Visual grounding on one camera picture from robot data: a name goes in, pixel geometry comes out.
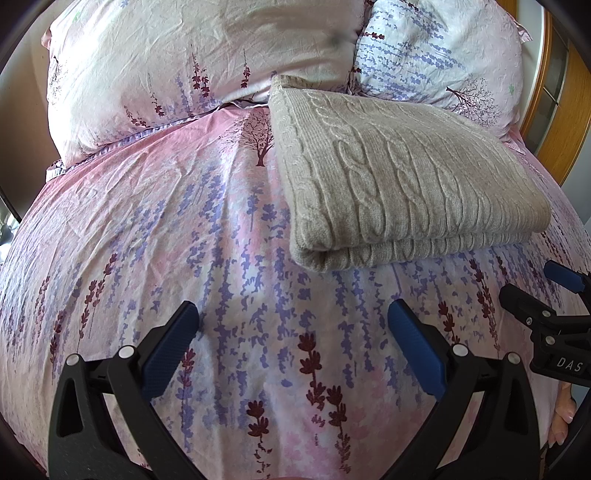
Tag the wooden cabinet with glass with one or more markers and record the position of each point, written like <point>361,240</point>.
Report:
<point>561,106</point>

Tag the pale pink floral pillow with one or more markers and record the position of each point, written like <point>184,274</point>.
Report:
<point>184,69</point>

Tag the pink floral bed sheet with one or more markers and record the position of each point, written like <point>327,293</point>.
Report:
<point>231,258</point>

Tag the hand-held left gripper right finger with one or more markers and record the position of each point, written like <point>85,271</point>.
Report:
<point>418,341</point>

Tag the floral pillow with tree print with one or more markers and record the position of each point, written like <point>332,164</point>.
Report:
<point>438,60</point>

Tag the person's right hand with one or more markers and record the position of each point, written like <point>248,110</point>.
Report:
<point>564,410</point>

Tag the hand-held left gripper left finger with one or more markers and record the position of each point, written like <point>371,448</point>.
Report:
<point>170,339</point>

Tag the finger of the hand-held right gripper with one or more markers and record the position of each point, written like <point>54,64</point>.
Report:
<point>565,276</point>
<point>526,304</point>

